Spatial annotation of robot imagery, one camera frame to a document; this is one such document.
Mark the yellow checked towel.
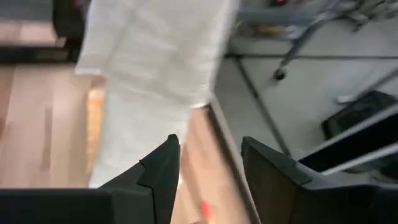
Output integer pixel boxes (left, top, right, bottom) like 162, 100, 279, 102
86, 88, 106, 177

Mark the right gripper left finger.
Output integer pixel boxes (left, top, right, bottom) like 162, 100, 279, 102
0, 134, 181, 224

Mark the metal spoon orange handle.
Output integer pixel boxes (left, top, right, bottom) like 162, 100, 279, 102
200, 200, 215, 224

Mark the white waffle towel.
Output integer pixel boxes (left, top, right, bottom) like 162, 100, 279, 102
74, 0, 241, 189

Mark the wooden workbench grey frame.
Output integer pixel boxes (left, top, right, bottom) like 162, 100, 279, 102
233, 0, 398, 82

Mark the black floor box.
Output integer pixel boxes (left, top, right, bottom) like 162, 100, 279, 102
322, 90, 398, 141

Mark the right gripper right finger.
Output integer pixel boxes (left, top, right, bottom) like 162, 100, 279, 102
241, 136, 398, 224

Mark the black caster wheel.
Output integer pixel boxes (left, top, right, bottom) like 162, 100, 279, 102
272, 67, 287, 82

